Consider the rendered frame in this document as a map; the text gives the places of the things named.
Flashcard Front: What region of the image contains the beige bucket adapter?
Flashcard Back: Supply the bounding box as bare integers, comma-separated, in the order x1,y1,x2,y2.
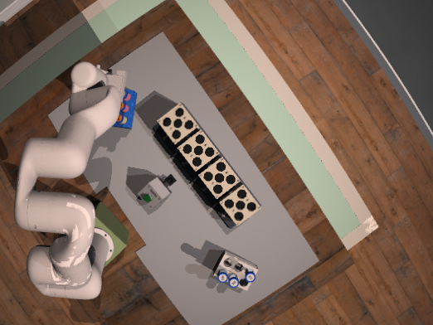
198,157,241,199
157,104,200,145
219,183,261,226
178,130,220,172

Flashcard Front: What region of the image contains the beige tube rack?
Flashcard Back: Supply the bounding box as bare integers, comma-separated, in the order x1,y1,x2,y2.
213,250,258,290

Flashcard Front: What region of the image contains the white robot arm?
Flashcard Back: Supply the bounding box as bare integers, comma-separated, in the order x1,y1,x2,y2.
14,61,127,299

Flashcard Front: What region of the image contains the blue tube rack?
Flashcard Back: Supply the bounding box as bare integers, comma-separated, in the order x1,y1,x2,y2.
112,90,137,129

